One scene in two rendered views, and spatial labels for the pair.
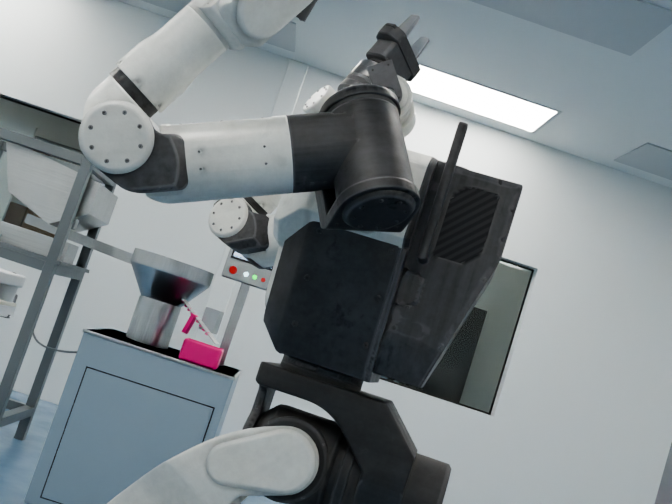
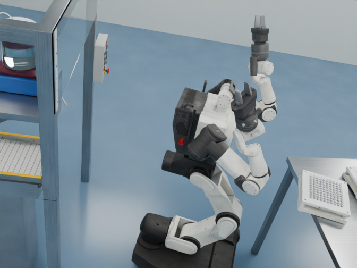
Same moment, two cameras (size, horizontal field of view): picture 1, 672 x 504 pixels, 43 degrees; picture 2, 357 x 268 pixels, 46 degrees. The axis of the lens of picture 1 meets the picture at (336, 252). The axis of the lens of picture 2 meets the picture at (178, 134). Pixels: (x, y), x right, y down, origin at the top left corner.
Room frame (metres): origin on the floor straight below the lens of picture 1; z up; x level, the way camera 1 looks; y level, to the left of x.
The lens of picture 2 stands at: (2.86, -0.28, 2.39)
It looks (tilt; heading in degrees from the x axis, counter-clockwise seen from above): 38 degrees down; 177
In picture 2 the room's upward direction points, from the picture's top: 12 degrees clockwise
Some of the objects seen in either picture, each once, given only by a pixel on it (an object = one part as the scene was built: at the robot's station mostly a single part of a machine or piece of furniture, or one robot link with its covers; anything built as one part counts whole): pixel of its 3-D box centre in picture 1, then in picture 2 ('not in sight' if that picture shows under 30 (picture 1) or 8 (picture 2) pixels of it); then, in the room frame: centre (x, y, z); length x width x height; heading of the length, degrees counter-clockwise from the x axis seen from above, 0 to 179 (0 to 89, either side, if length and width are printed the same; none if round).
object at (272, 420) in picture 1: (298, 456); (199, 170); (1.19, -0.04, 0.85); 0.14 x 0.13 x 0.12; 170
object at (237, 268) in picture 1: (240, 298); not in sight; (3.81, 0.34, 1.07); 0.23 x 0.10 x 0.62; 92
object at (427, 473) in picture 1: (347, 450); (189, 162); (1.18, -0.10, 0.88); 0.28 x 0.13 x 0.18; 80
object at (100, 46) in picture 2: not in sight; (100, 58); (0.53, -0.74, 1.05); 0.17 x 0.06 x 0.26; 4
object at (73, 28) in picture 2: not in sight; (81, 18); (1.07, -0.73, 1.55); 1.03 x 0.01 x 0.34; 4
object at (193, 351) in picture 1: (201, 353); not in sight; (3.47, 0.39, 0.80); 0.16 x 0.12 x 0.09; 92
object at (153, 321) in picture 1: (174, 306); not in sight; (3.72, 0.59, 0.95); 0.49 x 0.36 x 0.38; 92
